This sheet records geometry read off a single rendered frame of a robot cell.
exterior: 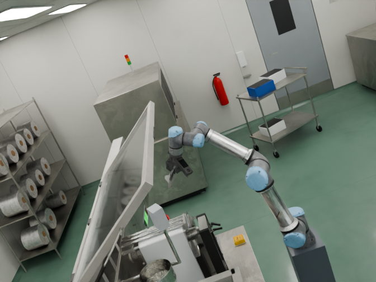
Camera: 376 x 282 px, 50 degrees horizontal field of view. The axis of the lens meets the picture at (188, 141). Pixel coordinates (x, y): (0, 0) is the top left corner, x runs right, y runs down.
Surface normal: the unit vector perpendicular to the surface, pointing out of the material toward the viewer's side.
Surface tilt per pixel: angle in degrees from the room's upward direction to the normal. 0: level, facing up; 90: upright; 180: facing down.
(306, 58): 90
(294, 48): 90
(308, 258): 90
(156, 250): 90
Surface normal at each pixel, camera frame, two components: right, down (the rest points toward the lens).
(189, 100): 0.07, 0.33
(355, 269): -0.36, -0.87
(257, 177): -0.33, 0.33
